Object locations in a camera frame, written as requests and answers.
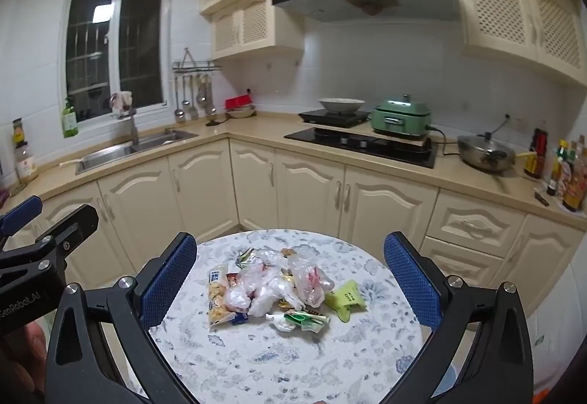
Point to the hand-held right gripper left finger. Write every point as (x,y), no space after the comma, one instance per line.
(169,280)

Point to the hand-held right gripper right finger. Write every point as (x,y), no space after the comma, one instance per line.
(412,280)

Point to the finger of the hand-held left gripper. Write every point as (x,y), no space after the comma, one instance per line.
(75,227)
(20,213)

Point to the yellow cracker packet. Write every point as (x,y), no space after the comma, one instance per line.
(218,303)

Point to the green snack packet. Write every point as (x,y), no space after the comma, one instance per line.
(346,298)

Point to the white plastic bag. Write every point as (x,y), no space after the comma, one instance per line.
(266,289)

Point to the clear plastic bag pink contents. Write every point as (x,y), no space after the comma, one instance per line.
(307,280)

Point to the white green wrapper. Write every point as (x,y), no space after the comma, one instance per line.
(298,320)

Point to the brown snack wrapper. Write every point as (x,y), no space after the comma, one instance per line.
(289,253)

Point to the person's left hand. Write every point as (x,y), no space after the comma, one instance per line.
(23,362)

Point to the white label jar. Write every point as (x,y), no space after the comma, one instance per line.
(26,163)

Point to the cream cabinet drawer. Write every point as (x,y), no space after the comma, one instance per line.
(474,223)
(467,264)

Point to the yellow label sauce bottle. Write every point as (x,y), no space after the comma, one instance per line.
(19,133)

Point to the steel sink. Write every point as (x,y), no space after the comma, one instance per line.
(119,154)

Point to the green dish soap bottle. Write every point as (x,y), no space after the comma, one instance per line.
(69,122)

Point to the steel faucet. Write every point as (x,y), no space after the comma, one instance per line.
(134,129)

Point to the pink white cloth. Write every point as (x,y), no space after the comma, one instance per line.
(121,103)

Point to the black glass gas stove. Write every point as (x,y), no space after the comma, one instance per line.
(367,149)

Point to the cream lower kitchen cabinets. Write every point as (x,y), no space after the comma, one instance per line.
(298,193)

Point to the steel wok with lid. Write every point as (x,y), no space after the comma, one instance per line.
(486,151)

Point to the small black object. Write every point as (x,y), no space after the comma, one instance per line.
(542,198)

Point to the steel ladle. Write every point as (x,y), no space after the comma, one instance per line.
(185,102)
(178,112)

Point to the green electric cooker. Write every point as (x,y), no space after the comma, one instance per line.
(399,119)

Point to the steel spatula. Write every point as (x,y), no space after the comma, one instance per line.
(193,110)

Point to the beige kitchen countertop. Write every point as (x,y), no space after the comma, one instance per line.
(257,126)

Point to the steel skimmer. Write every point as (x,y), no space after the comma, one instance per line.
(208,103)

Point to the steel bowl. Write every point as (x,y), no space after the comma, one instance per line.
(241,112)

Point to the black induction cooker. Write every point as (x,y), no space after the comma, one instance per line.
(330,116)

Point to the group of condiment bottles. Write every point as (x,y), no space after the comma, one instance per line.
(568,179)

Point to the grey wok pan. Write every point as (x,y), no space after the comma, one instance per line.
(341,105)

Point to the kitchen window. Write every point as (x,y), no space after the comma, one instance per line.
(114,41)

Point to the red box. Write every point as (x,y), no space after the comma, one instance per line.
(238,102)

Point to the white wall socket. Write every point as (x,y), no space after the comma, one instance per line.
(518,123)

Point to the lattice door wall cabinet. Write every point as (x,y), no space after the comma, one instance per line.
(252,23)
(513,14)

